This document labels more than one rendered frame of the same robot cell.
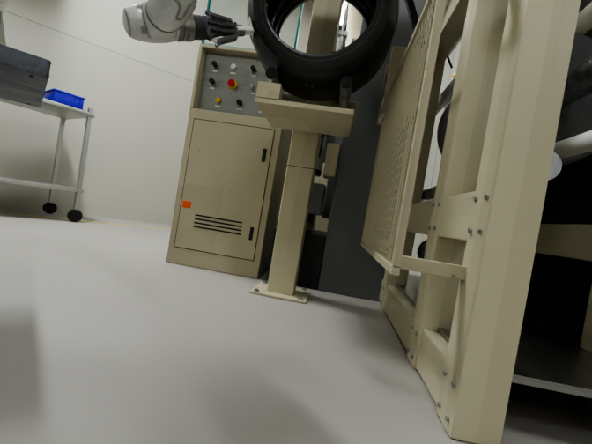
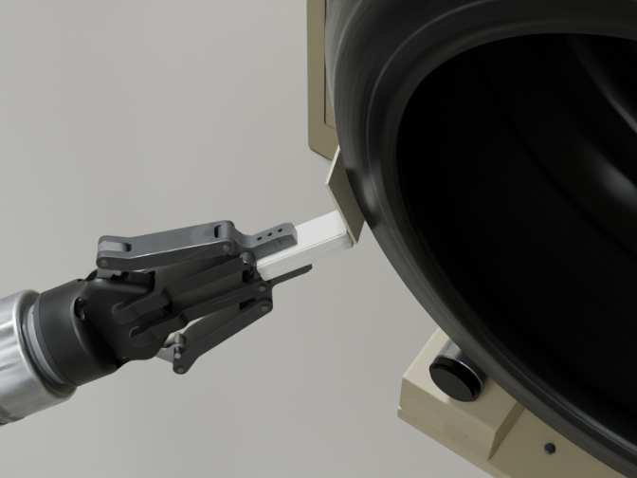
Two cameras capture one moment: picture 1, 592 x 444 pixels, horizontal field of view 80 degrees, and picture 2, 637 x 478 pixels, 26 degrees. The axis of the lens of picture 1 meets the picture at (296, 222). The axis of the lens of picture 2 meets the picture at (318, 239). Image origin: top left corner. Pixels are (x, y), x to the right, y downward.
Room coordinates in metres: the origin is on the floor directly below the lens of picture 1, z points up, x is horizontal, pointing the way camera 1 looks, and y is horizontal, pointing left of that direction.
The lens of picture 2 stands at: (0.85, 0.05, 1.86)
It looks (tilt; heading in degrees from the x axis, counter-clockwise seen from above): 58 degrees down; 29
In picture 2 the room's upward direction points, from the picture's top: straight up
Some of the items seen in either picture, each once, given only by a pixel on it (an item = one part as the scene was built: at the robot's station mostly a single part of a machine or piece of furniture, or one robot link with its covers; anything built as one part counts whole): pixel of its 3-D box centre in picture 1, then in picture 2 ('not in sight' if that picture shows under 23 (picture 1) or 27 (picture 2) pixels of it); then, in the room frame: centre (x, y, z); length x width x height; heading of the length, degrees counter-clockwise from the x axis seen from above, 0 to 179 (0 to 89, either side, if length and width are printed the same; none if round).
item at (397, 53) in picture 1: (400, 89); not in sight; (1.65, -0.38, 1.05); 0.20 x 0.15 x 0.30; 174
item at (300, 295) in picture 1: (281, 290); not in sight; (1.73, 0.02, 0.01); 0.27 x 0.27 x 0.02; 84
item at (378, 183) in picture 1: (389, 155); not in sight; (1.21, -0.28, 0.65); 0.90 x 0.02 x 0.70; 174
